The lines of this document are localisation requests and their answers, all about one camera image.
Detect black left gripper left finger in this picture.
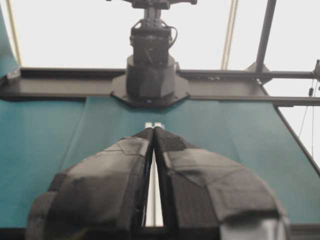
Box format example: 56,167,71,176
26,128,153,240

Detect teal table mat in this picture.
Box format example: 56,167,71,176
0,22,320,229

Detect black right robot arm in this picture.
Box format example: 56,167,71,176
125,0,291,240

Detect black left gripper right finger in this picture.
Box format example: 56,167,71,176
153,127,291,240

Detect black metal frame rail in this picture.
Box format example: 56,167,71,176
0,67,320,108

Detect black vertical frame post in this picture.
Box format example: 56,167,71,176
247,0,277,74

